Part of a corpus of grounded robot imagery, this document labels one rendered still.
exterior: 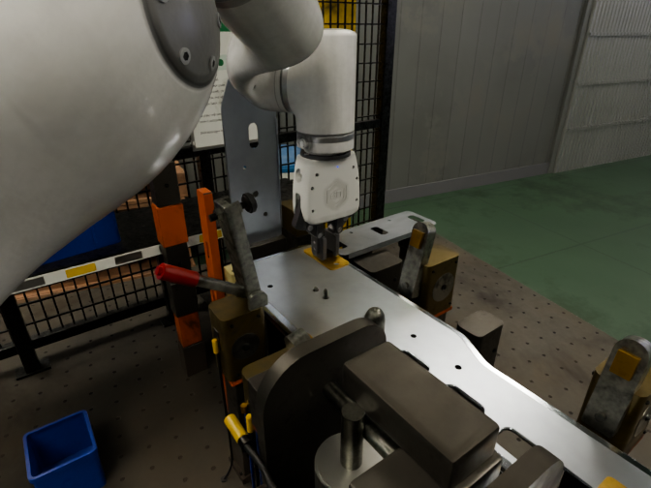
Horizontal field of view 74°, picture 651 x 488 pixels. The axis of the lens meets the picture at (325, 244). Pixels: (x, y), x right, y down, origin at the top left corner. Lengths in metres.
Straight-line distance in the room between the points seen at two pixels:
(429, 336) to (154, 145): 0.57
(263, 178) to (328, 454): 0.64
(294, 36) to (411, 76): 3.40
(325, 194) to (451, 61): 3.51
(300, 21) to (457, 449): 0.38
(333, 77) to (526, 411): 0.48
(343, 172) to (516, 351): 0.73
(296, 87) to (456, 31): 3.52
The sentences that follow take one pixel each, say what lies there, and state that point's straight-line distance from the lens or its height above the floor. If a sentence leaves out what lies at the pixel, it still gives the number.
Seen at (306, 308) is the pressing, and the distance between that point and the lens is 0.74.
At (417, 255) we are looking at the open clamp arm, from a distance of 0.78.
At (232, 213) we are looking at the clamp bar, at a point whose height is 1.20.
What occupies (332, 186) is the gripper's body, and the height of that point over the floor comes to 1.21.
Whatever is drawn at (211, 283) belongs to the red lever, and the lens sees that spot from 0.62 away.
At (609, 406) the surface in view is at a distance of 0.65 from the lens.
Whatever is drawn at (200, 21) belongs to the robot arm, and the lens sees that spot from 0.19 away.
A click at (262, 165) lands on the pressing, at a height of 1.17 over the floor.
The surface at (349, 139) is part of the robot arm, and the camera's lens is 0.63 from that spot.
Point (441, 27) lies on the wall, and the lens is 3.99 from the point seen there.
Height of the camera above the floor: 1.42
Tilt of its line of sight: 26 degrees down
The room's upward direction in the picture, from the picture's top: straight up
